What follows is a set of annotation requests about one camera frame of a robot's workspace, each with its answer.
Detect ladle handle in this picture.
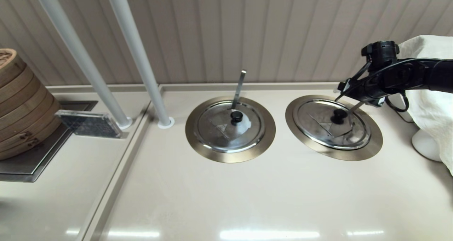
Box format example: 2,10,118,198
347,101,366,115
232,70,247,110

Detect steel hinged lid black knob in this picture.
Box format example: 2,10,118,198
294,99,372,150
195,101,265,153

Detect white box appliance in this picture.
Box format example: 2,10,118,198
391,92,414,123

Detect white round base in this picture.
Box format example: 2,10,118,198
411,129,441,162

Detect white round pole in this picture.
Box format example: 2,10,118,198
104,0,175,129
31,0,133,130

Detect clear acrylic sign block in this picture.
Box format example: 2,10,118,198
55,109,128,139

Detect stacked bamboo steamer baskets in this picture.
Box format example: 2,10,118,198
0,48,63,161

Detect black camera cable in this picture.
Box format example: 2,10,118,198
334,58,445,113

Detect steel recessed steamer tray frame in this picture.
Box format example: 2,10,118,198
0,101,99,182

